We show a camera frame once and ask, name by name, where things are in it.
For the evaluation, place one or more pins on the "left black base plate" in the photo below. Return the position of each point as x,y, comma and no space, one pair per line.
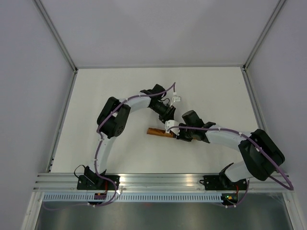
98,183

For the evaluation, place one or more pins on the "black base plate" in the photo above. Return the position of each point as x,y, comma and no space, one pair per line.
98,183
213,183

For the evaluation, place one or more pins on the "white slotted cable duct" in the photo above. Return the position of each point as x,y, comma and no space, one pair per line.
133,197

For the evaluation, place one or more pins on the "left aluminium frame post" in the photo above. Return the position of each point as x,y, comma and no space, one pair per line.
54,32

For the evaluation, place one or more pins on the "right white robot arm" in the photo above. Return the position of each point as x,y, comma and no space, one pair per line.
260,154

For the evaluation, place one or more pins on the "aluminium frame post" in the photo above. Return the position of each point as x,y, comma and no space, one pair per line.
54,32
266,29

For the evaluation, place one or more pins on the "brown cloth napkin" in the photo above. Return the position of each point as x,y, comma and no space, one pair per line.
160,133

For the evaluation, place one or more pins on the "right aluminium frame post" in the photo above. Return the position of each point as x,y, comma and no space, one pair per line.
266,29

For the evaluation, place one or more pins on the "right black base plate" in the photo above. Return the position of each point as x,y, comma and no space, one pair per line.
213,183

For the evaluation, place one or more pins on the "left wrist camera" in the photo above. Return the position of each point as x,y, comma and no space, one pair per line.
176,98

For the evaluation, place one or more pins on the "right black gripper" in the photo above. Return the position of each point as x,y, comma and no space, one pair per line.
180,136

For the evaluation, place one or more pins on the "aluminium mounting rail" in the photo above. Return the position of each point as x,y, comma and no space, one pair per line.
147,182

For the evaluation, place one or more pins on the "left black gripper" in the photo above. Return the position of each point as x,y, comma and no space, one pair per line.
168,114

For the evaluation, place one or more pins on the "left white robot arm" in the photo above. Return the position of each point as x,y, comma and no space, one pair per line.
112,121

